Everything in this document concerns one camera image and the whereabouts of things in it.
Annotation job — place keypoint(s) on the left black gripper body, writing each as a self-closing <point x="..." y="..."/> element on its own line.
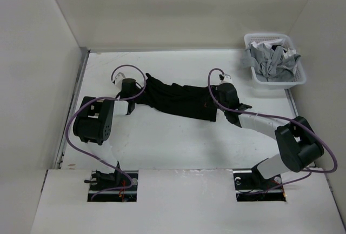
<point x="137" y="91"/>

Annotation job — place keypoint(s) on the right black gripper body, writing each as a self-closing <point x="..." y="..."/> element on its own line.
<point x="215" y="93"/>

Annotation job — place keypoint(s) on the black tank top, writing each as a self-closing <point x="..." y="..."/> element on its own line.
<point x="186" y="101"/>

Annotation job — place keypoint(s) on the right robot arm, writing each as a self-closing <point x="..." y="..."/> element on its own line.
<point x="297" y="144"/>

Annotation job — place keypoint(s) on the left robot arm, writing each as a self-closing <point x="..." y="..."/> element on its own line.
<point x="92" y="122"/>

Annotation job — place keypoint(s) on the grey tank top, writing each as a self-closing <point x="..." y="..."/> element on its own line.
<point x="269" y="65"/>

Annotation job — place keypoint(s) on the white tank top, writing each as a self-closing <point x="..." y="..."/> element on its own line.
<point x="273" y="44"/>

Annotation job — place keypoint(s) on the white plastic basket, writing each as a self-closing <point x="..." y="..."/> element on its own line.
<point x="299" y="78"/>

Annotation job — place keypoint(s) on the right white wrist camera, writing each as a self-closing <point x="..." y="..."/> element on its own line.
<point x="225" y="78"/>

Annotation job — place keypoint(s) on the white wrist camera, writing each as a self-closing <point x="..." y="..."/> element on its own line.
<point x="225" y="78"/>
<point x="117" y="80"/>

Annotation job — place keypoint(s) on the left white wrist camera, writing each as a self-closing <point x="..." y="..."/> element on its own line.
<point x="117" y="80"/>

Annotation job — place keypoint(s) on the left metal table rail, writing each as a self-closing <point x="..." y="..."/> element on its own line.
<point x="74" y="98"/>

